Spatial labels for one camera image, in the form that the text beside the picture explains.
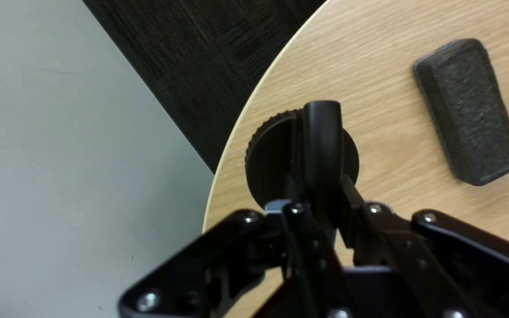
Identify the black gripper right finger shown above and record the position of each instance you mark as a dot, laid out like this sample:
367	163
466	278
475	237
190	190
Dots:
420	259

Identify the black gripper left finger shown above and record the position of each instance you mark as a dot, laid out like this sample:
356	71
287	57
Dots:
256	259

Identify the black bottle lid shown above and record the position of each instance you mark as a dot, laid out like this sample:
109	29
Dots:
275	160

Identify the black whiteboard eraser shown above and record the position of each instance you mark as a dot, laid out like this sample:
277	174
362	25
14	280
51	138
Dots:
470	112

